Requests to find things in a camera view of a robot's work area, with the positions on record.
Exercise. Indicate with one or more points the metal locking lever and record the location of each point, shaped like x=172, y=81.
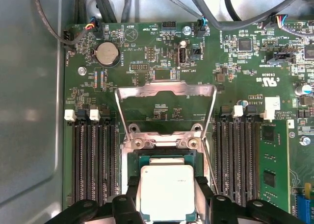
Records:
x=211, y=170

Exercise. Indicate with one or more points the green RAM stick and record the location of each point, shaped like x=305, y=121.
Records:
x=274, y=148

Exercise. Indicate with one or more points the black fan connector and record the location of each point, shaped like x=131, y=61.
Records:
x=203, y=29
x=96, y=28

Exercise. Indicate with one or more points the white board connector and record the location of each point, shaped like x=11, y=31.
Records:
x=272, y=104

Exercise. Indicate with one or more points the black PC case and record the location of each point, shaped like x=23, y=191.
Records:
x=24, y=86

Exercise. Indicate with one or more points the green motherboard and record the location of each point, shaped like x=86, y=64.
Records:
x=245, y=86

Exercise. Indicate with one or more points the silver capacitor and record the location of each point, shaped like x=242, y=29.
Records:
x=304, y=89
x=243, y=103

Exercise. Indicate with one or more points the black RAM slot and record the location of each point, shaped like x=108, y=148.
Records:
x=221, y=160
x=232, y=160
x=101, y=160
x=112, y=160
x=257, y=160
x=244, y=160
x=90, y=160
x=79, y=160

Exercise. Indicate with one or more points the round coin battery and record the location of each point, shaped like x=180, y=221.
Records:
x=106, y=53

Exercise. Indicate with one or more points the silver CPU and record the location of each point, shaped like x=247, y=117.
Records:
x=166, y=192

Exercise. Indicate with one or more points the CPU socket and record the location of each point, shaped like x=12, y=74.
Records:
x=131, y=162

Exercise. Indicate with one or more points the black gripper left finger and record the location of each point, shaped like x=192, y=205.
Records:
x=122, y=209

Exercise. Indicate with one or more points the silver internal USB port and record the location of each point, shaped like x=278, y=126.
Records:
x=183, y=55

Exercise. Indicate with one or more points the metal socket cover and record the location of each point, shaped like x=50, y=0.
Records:
x=166, y=86

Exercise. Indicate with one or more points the black board connector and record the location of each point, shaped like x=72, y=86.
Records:
x=282, y=57

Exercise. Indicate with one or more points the blue expansion slot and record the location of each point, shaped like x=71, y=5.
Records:
x=303, y=206

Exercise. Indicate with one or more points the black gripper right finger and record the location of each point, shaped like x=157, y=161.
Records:
x=228, y=209

